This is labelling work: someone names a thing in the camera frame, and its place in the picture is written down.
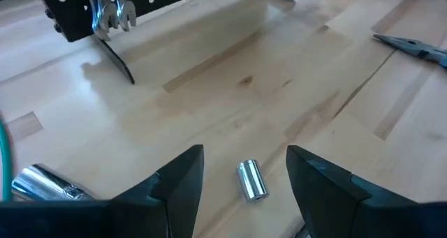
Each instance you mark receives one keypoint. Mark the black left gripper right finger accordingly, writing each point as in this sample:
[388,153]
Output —
[349,213]

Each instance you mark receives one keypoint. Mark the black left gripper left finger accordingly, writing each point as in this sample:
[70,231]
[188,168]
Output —
[104,220]

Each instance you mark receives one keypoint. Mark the chrome combination wrench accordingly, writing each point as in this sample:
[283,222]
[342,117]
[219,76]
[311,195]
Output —
[104,18]
[127,14]

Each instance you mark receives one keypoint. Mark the black perforated peg board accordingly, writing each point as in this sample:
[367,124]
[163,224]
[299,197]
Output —
[70,18]

